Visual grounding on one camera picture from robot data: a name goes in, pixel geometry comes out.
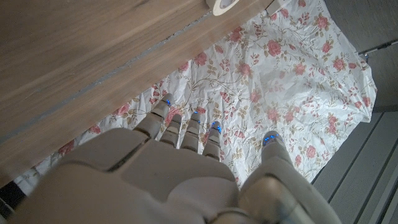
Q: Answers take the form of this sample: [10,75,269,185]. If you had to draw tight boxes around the black metal rail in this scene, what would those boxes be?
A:
[357,39,398,57]

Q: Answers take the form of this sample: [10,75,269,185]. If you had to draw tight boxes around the floral backdrop cloth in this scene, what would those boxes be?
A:
[14,0,379,197]

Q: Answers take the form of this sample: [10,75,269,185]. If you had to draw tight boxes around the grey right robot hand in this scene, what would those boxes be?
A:
[6,93,343,224]

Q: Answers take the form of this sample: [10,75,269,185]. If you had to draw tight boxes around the beige masking tape roll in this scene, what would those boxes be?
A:
[205,0,240,16]

